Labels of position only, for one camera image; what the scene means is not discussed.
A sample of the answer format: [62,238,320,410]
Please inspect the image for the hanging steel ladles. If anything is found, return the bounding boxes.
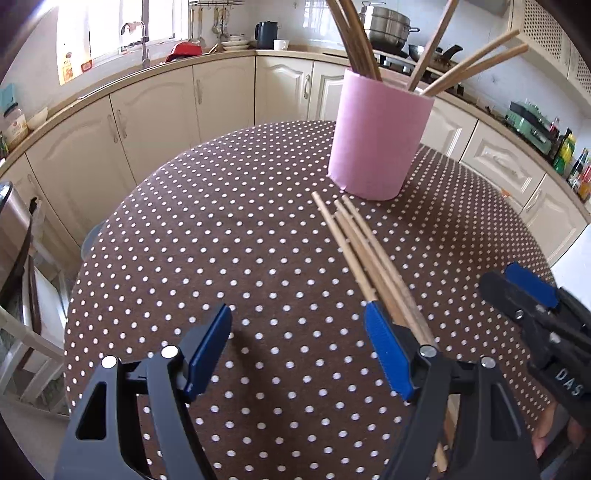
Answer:
[196,7,232,42]

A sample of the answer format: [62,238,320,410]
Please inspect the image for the long wooden chopstick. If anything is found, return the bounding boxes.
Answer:
[334,199,428,347]
[342,194,450,472]
[312,191,377,303]

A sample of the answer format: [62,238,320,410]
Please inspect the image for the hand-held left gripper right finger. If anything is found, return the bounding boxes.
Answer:
[364,300,541,480]

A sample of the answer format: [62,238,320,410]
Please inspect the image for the black electric kettle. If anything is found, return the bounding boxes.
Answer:
[255,21,278,49]

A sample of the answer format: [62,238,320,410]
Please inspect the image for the steel steamer pot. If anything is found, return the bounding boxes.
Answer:
[359,1,421,51]

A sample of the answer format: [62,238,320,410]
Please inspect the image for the green yellow bottle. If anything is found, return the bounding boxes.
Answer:
[553,131,577,175]

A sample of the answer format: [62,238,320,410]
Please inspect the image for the dark sauce bottle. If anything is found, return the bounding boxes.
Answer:
[568,148,591,190]

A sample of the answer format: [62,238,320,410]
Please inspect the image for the bunch of wooden chopsticks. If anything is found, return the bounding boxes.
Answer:
[325,0,529,97]

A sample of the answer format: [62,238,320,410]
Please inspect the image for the white wooden chair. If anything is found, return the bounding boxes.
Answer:
[0,258,70,416]

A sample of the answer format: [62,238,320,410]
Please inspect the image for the beige kitchen countertop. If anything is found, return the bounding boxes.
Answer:
[0,46,591,204]

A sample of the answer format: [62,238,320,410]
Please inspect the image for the cream wall cabinets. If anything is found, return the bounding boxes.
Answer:
[505,0,591,93]

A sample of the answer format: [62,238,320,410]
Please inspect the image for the cream base cabinets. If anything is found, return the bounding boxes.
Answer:
[0,55,591,268]

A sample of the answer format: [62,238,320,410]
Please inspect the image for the red plastic basin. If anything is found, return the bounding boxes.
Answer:
[165,41,204,63]

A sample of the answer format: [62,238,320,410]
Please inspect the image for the kitchen window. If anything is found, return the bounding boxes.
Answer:
[55,0,190,61]

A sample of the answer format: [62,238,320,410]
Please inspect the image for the person's right hand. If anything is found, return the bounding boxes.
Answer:
[531,401,559,459]

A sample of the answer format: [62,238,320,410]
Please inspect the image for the brown polka dot tablecloth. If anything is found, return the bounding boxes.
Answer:
[64,121,561,480]

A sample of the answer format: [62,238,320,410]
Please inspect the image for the pink cup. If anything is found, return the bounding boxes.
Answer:
[328,68,435,201]

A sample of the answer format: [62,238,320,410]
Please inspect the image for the silver metal appliance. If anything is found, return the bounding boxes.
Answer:
[0,181,38,287]

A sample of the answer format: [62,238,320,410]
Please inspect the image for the steel wok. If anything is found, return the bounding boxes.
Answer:
[409,44,464,65]

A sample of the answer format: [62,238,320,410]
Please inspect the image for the steel sink faucet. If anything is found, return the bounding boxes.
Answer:
[121,21,151,70]

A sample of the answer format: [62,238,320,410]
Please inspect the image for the black cooktop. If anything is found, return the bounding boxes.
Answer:
[375,50,472,100]

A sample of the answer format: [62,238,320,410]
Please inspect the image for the large glass jar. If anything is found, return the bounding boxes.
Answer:
[0,104,29,148]

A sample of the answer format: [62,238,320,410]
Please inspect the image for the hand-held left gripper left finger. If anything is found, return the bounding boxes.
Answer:
[54,302,234,480]

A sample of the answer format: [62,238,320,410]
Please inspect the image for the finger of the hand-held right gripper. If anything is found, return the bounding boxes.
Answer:
[479,271,560,365]
[503,262,591,328]

